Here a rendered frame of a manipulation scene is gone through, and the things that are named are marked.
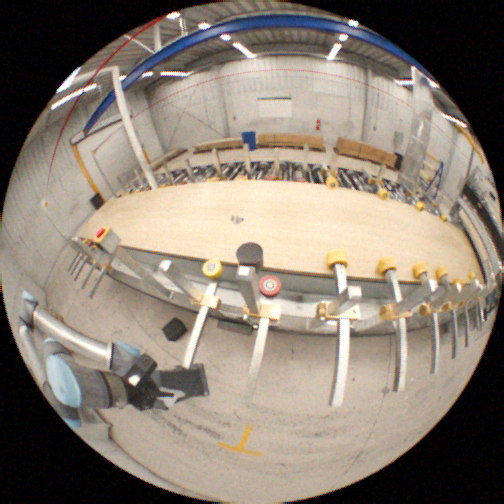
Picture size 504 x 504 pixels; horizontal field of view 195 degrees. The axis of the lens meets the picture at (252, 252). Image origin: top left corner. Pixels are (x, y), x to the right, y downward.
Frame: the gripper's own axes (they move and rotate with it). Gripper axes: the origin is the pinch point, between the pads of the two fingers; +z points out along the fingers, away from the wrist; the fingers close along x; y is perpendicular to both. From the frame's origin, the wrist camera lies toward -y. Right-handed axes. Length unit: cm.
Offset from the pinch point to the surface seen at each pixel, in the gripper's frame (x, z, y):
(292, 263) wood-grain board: 29, 4, -55
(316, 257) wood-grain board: 39, 4, -60
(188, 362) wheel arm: 0.1, 10.3, -7.1
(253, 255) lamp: 19.4, -20.9, -38.8
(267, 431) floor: 47, 94, 55
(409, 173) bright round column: 283, 18, -342
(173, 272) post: -4.6, -13.1, -33.0
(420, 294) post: 67, -17, -38
